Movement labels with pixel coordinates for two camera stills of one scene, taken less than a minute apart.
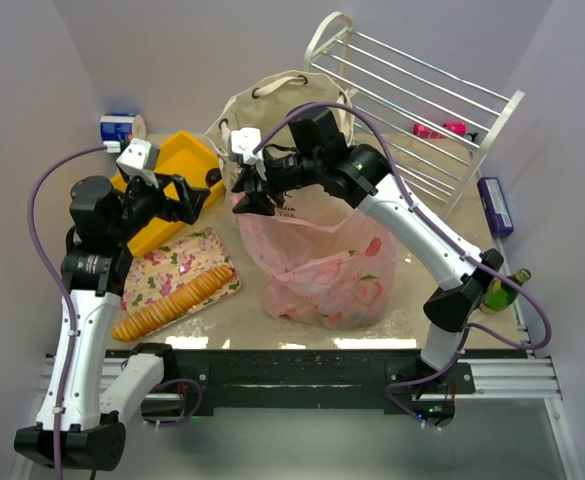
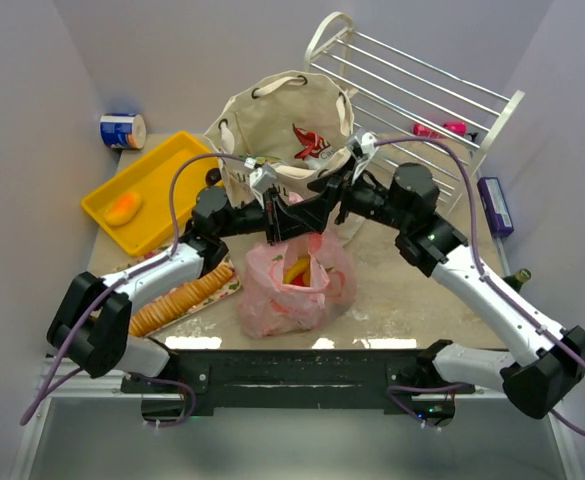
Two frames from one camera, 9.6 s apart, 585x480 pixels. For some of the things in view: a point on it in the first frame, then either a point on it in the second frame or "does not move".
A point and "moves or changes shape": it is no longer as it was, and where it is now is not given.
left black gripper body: (176, 198) -> (272, 216)
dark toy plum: (213, 175) does not move
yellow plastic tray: (185, 157) does not move
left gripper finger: (191, 200) -> (284, 222)
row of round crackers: (171, 304) does not move
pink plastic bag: (339, 277) moves or changes shape
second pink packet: (456, 126) does not move
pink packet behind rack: (423, 131) does not move
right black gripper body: (260, 178) -> (344, 189)
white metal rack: (436, 127) does not move
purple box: (495, 206) does not move
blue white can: (121, 127) does not move
